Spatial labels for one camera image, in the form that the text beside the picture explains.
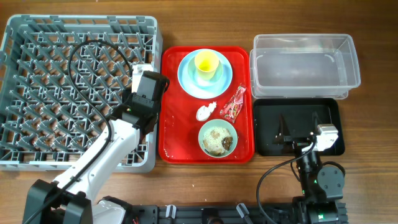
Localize small mint green bowl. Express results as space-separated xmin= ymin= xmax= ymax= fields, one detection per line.
xmin=188 ymin=59 xmax=223 ymax=88

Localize light blue plate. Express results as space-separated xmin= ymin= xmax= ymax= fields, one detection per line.
xmin=177 ymin=49 xmax=233 ymax=99

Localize rice and meat leftovers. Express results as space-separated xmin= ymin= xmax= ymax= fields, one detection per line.
xmin=202 ymin=126 xmax=233 ymax=156

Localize clear plastic bin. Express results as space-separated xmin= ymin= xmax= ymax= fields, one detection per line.
xmin=250 ymin=34 xmax=361 ymax=99

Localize black tray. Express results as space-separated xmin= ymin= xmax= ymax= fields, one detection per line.
xmin=253 ymin=98 xmax=345 ymax=156

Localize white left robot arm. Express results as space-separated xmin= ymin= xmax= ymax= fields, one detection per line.
xmin=23 ymin=71 xmax=170 ymax=223

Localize white napkin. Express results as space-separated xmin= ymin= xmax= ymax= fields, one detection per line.
xmin=196 ymin=101 xmax=217 ymax=121

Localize grey dishwasher rack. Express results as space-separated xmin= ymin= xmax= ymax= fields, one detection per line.
xmin=1 ymin=14 xmax=163 ymax=171

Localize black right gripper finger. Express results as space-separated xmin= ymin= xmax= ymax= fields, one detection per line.
xmin=312 ymin=111 xmax=322 ymax=134
xmin=273 ymin=114 xmax=292 ymax=144

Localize red serving tray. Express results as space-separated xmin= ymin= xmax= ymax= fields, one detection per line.
xmin=158 ymin=46 xmax=255 ymax=164

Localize yellow plastic cup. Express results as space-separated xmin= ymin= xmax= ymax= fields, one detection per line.
xmin=194 ymin=50 xmax=220 ymax=80

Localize red candy wrapper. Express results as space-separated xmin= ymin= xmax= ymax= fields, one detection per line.
xmin=220 ymin=85 xmax=246 ymax=123

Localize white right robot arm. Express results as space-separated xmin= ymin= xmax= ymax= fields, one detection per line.
xmin=274 ymin=115 xmax=348 ymax=223

